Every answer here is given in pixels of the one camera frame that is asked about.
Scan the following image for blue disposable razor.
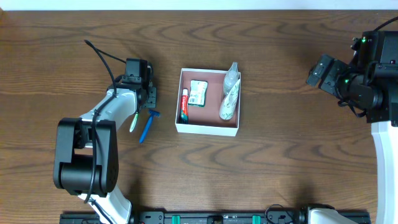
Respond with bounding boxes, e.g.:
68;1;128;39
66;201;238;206
139;110;160;144

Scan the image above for green white toothbrush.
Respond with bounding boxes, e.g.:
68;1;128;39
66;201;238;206
129;113;139;133

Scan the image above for teal toothpaste tube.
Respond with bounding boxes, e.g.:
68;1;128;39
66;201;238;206
180;88;189;124

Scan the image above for green white soap bar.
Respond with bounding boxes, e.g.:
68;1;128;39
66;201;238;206
188;80;208;107

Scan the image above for white tube gold cap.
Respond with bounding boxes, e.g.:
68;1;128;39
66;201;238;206
219;79;241;120

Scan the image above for blue liquid clear bottle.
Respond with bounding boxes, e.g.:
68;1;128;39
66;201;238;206
223;62;239;95

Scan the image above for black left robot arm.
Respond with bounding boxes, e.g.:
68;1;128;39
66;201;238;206
53;82;156;223

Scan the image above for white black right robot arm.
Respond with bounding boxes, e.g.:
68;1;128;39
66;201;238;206
307;55;397;224

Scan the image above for white box pink interior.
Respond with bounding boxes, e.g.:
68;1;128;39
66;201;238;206
175;68;241;137

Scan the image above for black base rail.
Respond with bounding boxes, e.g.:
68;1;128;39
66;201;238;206
58;203;371;224

